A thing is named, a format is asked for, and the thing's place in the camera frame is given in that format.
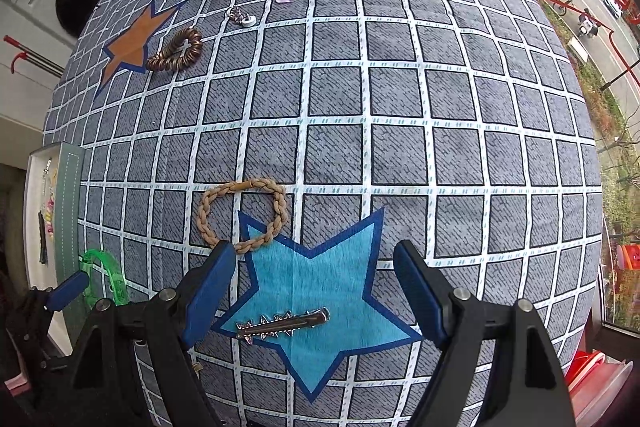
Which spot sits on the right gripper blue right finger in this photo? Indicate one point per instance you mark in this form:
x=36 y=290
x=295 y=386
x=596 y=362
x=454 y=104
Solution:
x=427 y=292

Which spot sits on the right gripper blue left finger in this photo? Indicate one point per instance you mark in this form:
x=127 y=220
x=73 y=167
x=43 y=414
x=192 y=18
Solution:
x=201 y=290

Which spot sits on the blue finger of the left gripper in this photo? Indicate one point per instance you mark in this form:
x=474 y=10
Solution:
x=67 y=292

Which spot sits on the green translucent bangle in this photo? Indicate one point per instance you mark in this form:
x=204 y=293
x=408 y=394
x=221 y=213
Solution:
x=111 y=267

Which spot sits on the silver spiked hair clip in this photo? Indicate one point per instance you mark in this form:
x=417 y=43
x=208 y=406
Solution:
x=286 y=324

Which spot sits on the white jewelry tray box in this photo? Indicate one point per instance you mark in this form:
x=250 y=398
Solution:
x=52 y=185

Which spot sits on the black hair claw clip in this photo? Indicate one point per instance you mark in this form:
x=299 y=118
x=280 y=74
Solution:
x=43 y=256

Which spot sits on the red plastic container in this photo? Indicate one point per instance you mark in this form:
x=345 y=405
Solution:
x=594 y=381

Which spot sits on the grey checked tablecloth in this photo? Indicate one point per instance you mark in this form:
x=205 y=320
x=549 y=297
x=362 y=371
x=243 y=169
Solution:
x=461 y=121

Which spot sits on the small silver charm clip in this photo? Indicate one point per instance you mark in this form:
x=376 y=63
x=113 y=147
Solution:
x=240 y=17

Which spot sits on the red handled metal rod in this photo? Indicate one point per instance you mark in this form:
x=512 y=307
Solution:
x=30 y=56

